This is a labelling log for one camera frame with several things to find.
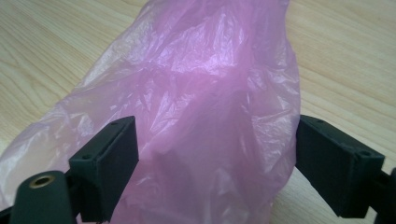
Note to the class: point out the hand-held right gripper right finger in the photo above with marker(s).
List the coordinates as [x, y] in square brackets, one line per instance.
[336, 168]

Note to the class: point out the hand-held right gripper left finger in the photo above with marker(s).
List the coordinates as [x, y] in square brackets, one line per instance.
[102, 168]

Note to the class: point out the pink plastic bag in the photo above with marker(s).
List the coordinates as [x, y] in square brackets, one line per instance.
[202, 77]

